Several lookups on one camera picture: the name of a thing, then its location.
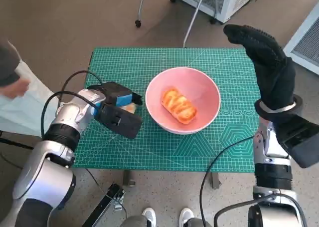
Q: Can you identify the grey leg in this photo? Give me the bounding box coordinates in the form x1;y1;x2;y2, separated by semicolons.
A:
185;218;210;227
122;216;150;227

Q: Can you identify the person's hand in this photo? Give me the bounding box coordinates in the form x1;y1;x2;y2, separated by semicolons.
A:
0;78;30;98

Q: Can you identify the white vented cabinet on castors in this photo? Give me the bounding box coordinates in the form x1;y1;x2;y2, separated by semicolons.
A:
159;0;265;23

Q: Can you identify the metal chair frame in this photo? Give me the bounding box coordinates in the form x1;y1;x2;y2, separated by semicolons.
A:
135;0;220;48

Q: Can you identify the white vented unit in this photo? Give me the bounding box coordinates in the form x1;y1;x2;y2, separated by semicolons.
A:
283;2;319;76

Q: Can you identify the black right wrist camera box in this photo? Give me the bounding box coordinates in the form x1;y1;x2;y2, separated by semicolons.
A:
273;114;319;169

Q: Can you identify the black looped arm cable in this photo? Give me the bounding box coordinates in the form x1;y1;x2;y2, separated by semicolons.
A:
213;193;309;227
40;91;100;138
65;70;103;90

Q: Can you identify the pink bowl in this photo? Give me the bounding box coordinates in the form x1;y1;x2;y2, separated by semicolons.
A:
145;67;222;135

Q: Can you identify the black stand with silver clamp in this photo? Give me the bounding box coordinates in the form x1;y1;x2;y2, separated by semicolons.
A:
82;183;126;227

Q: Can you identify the long black cable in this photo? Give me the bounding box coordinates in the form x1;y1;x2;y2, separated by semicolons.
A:
199;136;255;223

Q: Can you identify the pale blue cloth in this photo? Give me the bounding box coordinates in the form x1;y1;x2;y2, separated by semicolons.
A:
0;59;60;138

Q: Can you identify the long braided toy bread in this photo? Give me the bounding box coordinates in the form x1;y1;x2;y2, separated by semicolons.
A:
160;86;198;125

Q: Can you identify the metal table leg bracket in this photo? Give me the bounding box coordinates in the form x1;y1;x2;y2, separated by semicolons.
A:
123;171;137;187
211;172;222;190

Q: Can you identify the green cutting mat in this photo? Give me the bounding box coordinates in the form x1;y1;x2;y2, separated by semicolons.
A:
72;46;261;173

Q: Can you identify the thin black floor cable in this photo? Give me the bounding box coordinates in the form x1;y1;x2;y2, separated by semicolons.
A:
86;168;108;195

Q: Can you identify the round toy bread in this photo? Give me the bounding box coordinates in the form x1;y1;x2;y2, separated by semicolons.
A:
119;102;138;114

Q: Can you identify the person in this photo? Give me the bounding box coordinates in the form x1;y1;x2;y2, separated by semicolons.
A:
0;38;60;138

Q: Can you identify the black left robot hand blue tape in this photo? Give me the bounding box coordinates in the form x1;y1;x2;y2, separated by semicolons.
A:
86;81;144;108

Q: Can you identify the white shoe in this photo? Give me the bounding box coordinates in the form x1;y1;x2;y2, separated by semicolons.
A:
142;207;157;227
179;207;195;224

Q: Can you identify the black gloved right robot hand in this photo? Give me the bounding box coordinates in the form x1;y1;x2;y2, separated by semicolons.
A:
223;24;297;111

